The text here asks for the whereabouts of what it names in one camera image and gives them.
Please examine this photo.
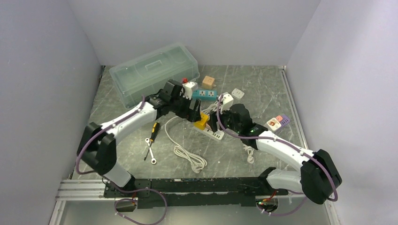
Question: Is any yellow cube socket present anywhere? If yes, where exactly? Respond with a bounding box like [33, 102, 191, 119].
[193, 112, 209, 130]

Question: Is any white power cable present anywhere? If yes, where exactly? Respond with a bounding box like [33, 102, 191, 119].
[200, 101, 223, 117]

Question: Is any teal power strip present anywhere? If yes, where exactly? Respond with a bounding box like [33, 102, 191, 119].
[192, 90, 217, 101]

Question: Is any white plug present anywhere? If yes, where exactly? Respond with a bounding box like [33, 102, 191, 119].
[231, 88, 245, 99]

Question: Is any beige cube plug adapter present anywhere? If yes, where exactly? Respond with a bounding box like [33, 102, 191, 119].
[201, 75, 215, 90]

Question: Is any white power strip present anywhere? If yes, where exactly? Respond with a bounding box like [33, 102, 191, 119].
[194, 127, 225, 141]

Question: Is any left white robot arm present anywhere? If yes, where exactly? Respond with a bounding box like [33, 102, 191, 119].
[75, 80, 202, 192]

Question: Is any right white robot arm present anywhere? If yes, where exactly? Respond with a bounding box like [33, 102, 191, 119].
[208, 104, 342, 204]

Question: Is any yellow black screwdriver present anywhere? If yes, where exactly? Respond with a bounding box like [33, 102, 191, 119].
[149, 122, 160, 144]

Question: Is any clear plastic storage box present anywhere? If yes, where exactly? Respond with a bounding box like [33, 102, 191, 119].
[109, 43, 199, 108]

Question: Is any purple power strip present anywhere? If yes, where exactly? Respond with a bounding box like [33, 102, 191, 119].
[276, 114, 291, 128]

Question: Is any silver combination wrench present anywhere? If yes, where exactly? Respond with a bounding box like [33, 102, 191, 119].
[144, 138, 157, 165]

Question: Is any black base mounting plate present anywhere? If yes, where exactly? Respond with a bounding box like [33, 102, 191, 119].
[103, 177, 289, 209]

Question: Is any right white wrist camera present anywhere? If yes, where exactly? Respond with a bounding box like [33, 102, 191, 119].
[219, 92, 234, 112]

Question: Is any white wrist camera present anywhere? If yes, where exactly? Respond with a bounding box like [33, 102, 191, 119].
[219, 92, 234, 112]
[182, 80, 198, 99]

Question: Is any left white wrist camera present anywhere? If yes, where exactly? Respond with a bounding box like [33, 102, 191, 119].
[182, 80, 198, 99]

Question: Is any white coiled purple strip cable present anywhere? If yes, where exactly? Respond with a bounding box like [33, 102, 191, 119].
[242, 144, 256, 164]

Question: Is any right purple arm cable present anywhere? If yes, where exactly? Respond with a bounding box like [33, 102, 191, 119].
[216, 94, 339, 217]

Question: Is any aluminium frame rail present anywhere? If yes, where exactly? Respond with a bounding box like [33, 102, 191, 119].
[48, 67, 341, 225]

